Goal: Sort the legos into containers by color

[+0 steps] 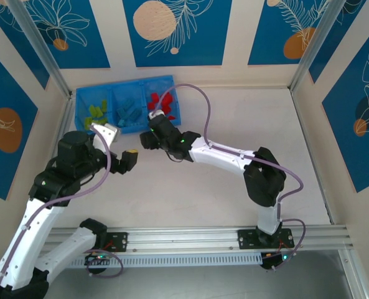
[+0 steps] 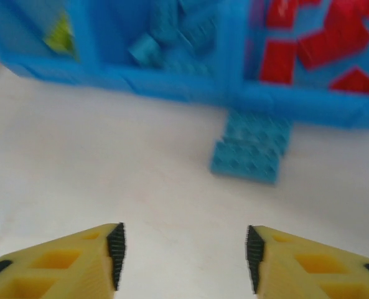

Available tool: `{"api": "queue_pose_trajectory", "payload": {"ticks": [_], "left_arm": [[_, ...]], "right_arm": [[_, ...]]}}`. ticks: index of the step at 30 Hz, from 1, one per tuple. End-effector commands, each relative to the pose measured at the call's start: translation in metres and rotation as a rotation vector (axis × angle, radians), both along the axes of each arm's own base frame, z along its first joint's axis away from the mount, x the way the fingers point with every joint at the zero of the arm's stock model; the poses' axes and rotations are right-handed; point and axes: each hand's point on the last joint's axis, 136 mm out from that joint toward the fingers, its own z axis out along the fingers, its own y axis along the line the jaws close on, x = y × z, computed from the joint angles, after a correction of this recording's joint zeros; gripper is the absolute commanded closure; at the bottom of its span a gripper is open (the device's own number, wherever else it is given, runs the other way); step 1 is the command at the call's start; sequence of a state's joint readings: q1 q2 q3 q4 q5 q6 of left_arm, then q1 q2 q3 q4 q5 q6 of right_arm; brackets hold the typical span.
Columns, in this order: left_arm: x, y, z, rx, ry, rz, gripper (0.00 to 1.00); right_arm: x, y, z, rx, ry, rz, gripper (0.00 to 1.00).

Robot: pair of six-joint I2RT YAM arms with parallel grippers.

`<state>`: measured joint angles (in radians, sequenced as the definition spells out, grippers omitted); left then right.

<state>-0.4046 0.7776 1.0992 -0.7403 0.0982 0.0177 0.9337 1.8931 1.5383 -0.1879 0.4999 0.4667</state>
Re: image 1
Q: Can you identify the blue three-compartment plastic bin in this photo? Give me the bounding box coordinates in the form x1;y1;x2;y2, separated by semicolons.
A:
73;74;183;135

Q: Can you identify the small electronics board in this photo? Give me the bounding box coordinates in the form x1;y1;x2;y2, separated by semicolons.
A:
260;251;292;272
84;252;114;267

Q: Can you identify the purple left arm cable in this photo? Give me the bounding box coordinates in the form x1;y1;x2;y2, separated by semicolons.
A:
0;124;124;299

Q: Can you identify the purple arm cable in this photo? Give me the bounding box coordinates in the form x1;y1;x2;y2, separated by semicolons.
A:
0;124;124;299
157;83;306;272

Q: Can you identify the aluminium table edge rail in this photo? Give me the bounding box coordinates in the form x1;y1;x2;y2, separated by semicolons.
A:
47;93;79;169
289;88;339;227

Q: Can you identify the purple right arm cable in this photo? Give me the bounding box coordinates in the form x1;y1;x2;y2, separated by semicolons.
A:
157;83;306;272

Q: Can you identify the blue floral wall poster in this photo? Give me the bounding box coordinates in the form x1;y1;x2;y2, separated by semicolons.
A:
322;36;369;194
21;0;111;70
308;0;368;84
123;0;233;68
0;0;50;91
0;43;39;201
248;0;343;66

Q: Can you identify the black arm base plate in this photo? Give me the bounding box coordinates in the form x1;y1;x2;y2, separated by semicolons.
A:
237;229;294;250
72;232;129;253

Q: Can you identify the long aluminium mounting rail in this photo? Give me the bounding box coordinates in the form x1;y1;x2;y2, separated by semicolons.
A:
40;225;350;255

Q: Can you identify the aluminium frame post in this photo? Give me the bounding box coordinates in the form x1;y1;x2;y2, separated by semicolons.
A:
6;0;73;99
289;0;368;94
338;249;369;299

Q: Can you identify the white slotted cable duct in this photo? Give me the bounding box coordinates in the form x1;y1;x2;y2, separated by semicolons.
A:
70;252;263;270

